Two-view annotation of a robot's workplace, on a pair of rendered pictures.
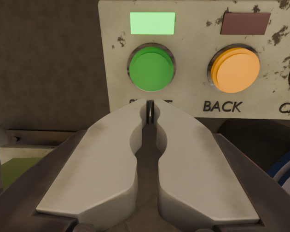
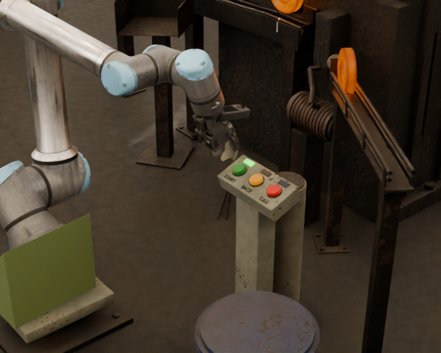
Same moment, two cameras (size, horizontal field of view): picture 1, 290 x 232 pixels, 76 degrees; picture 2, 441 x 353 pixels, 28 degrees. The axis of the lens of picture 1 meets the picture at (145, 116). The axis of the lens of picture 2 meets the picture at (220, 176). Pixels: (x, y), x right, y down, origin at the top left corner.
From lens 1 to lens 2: 2.47 m
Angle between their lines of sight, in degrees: 65
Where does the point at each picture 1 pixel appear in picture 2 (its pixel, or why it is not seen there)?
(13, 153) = not seen: hidden behind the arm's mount
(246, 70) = (257, 178)
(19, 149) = not seen: hidden behind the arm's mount
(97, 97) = (171, 304)
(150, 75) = (237, 168)
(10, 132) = not seen: hidden behind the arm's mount
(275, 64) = (266, 185)
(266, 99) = (258, 193)
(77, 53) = (198, 273)
